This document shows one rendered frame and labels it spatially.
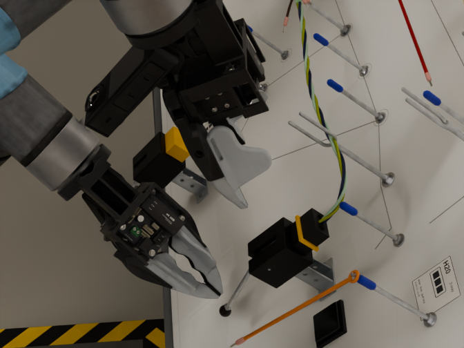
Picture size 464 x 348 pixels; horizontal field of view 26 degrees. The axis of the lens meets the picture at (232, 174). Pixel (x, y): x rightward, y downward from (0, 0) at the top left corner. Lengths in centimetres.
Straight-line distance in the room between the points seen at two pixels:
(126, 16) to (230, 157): 17
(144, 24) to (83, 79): 242
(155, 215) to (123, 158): 186
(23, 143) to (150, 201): 14
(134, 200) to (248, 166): 18
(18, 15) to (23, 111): 29
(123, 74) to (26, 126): 19
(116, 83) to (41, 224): 187
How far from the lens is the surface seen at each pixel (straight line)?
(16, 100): 104
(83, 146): 104
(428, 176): 106
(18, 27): 76
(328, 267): 109
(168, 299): 135
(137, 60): 86
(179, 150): 133
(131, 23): 81
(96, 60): 330
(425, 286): 99
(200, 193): 139
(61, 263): 262
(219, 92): 86
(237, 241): 127
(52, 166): 104
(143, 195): 104
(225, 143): 89
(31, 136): 104
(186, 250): 111
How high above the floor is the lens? 187
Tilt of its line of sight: 41 degrees down
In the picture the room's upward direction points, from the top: straight up
